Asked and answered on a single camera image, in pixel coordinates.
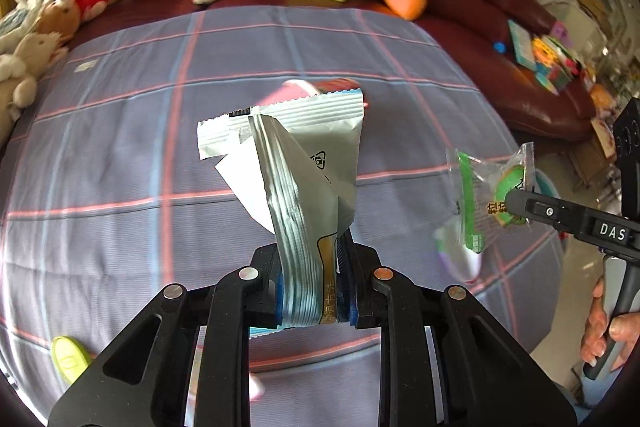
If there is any blue book on sofa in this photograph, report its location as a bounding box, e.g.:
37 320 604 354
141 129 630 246
508 20 537 72

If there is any person's right hand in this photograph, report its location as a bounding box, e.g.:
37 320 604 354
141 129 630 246
580 277 640 371

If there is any yellow green small object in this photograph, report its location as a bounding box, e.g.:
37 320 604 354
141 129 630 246
51 336 92 385

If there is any silver white snack wrapper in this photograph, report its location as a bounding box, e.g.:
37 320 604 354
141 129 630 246
196 89 366 327

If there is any small blue ball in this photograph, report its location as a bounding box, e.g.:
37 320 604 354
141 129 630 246
494 42 506 54

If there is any colourful toy pile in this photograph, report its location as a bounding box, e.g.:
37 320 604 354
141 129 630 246
532 21 586 96

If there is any wooden side table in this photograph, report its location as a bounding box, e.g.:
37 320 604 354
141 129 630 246
567 117 616 191

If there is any clear green snack wrapper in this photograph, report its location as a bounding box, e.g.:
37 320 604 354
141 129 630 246
434 142 535 283

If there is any green trash bin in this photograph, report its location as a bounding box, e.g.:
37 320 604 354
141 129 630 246
535 168 561 199

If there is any brown teddy bear red shirt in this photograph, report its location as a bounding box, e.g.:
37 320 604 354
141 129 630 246
35 0 121 44

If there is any white plush rabbit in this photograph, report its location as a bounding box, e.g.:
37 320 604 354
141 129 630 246
0 32 67 148

